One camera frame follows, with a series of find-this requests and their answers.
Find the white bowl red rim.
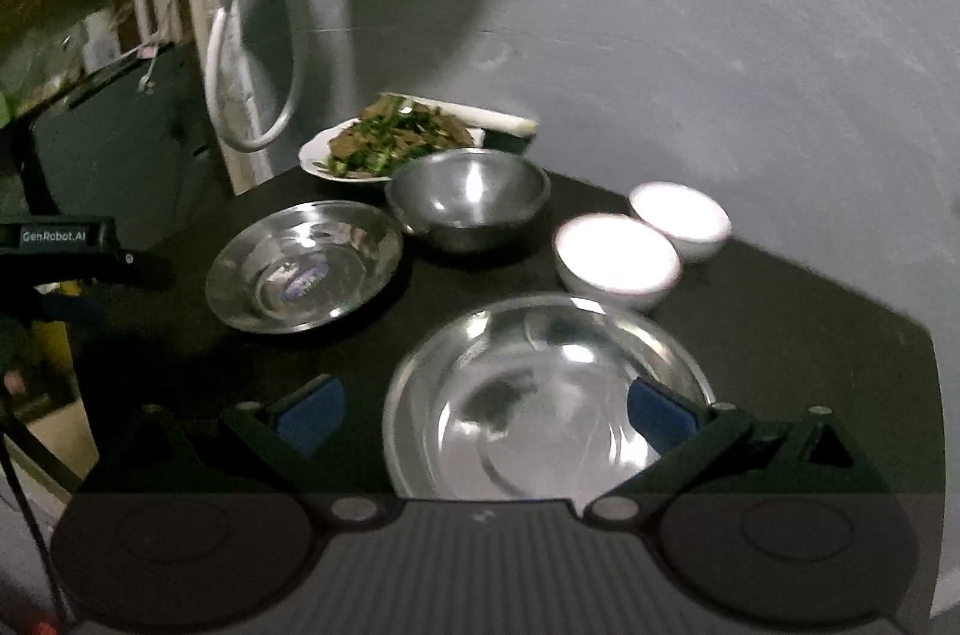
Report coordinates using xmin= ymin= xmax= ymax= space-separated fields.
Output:
xmin=551 ymin=213 xmax=682 ymax=312
xmin=628 ymin=182 xmax=732 ymax=263

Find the white leek stalk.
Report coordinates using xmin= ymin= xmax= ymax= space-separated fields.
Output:
xmin=404 ymin=94 xmax=539 ymax=138

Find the white looped hose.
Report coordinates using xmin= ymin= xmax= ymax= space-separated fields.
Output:
xmin=202 ymin=0 xmax=311 ymax=155

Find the large steel basin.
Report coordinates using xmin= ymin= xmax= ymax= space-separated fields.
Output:
xmin=382 ymin=294 xmax=715 ymax=508

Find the shallow steel plate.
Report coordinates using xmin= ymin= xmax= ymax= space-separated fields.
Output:
xmin=205 ymin=201 xmax=404 ymax=335

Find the white plate of stir-fry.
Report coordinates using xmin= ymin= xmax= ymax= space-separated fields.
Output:
xmin=298 ymin=94 xmax=483 ymax=183

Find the deep steel bowl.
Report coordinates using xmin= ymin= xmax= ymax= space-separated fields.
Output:
xmin=386 ymin=148 xmax=551 ymax=254

